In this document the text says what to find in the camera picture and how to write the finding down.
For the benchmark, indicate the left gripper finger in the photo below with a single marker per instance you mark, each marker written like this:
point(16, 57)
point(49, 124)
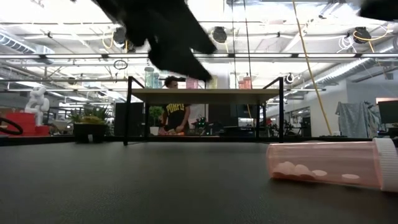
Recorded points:
point(200, 40)
point(180, 65)

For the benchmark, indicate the yellow medicine bottle white cap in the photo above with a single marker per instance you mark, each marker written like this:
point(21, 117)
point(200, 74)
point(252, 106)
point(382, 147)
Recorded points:
point(213, 85)

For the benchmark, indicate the wooden shelf black metal legs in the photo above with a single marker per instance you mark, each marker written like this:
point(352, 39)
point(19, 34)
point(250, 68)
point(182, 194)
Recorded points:
point(205, 96)

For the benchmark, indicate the person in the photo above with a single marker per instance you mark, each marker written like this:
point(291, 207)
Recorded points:
point(175, 115)

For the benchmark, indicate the small plant in white pot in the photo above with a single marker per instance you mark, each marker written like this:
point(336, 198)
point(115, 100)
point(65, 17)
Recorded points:
point(155, 113)

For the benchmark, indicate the long overhead light bar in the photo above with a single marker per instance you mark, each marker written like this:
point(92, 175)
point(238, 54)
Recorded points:
point(264, 55)

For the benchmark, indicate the large plant in black pot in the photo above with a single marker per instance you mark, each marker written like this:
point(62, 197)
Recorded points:
point(90, 132)

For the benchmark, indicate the white sitting figure statue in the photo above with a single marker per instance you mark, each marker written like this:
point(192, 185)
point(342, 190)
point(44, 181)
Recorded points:
point(37, 99)

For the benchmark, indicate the red box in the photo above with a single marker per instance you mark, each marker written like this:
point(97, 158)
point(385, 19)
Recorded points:
point(29, 129)

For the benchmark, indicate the grey hanging cloth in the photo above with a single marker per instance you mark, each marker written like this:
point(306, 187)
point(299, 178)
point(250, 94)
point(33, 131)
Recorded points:
point(354, 119)

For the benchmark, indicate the black monitor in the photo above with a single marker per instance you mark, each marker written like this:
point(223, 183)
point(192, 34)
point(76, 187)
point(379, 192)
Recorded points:
point(388, 112)

